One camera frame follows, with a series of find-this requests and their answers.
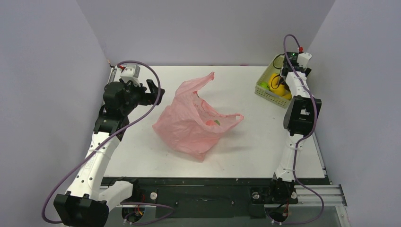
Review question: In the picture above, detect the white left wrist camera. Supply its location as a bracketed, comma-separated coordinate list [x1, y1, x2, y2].
[120, 63, 140, 87]

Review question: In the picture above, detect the aluminium frame rail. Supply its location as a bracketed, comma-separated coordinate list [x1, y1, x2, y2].
[59, 184, 351, 227]

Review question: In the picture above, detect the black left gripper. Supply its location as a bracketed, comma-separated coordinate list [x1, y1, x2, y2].
[121, 79, 164, 115]

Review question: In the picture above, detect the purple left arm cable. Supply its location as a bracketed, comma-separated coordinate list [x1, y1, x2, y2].
[41, 61, 176, 226]

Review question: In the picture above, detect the light green plastic basket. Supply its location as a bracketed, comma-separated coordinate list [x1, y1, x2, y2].
[255, 54, 311, 109]

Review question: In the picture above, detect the green fake lime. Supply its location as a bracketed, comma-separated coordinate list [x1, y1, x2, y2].
[260, 82, 270, 90]

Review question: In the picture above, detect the pink plastic bag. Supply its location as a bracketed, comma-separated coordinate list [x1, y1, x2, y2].
[152, 72, 244, 161]

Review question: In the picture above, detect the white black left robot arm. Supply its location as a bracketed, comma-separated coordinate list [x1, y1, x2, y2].
[53, 79, 165, 227]

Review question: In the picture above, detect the yellow fake banana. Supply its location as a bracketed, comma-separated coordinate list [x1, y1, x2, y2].
[282, 93, 292, 100]

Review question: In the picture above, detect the yellow fake fruit in basket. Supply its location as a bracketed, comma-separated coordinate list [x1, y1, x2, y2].
[268, 73, 281, 89]

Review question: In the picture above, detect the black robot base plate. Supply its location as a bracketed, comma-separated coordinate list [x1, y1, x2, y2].
[101, 176, 298, 218]

